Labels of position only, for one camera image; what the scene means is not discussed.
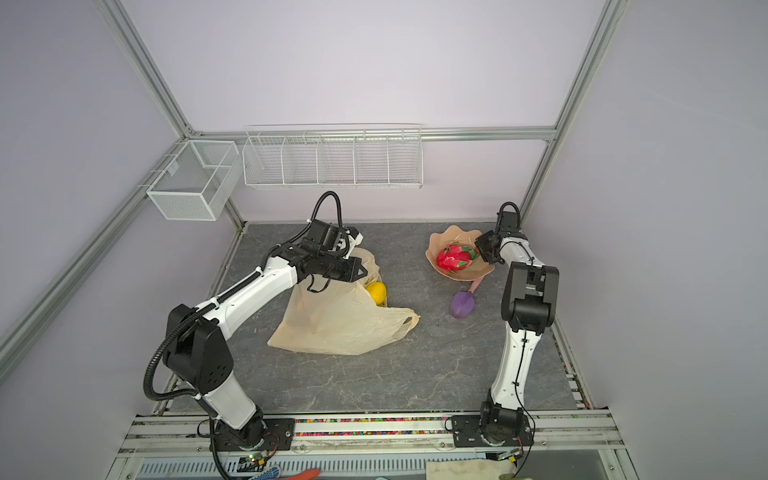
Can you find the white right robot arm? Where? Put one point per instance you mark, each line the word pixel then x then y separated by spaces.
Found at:
pixel 528 309

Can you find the red blue glove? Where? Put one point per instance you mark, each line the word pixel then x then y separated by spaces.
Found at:
pixel 275 473

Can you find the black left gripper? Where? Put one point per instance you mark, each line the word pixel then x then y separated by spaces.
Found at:
pixel 353 263

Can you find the beige cloth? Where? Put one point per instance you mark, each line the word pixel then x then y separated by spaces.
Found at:
pixel 470 470

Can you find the pink purple spatula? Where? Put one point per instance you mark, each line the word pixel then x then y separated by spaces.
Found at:
pixel 463 303

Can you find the red dragon fruit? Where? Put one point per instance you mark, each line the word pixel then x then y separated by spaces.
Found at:
pixel 456 257

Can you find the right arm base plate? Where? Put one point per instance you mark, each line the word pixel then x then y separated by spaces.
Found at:
pixel 512 429

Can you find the yellow lemon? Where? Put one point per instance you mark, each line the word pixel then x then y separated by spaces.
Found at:
pixel 378 292

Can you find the pink wavy fruit plate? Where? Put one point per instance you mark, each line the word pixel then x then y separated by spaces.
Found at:
pixel 454 234

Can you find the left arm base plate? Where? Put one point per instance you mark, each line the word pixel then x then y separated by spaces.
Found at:
pixel 270 434

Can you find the long white wire basket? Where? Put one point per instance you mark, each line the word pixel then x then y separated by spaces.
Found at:
pixel 363 155

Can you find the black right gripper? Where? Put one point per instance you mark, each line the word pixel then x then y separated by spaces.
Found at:
pixel 481 243

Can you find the cream plastic bag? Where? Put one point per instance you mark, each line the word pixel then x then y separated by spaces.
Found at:
pixel 344 319

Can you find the small white mesh basket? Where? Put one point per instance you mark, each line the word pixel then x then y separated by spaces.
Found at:
pixel 198 180

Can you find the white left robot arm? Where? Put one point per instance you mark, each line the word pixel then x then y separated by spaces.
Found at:
pixel 196 345

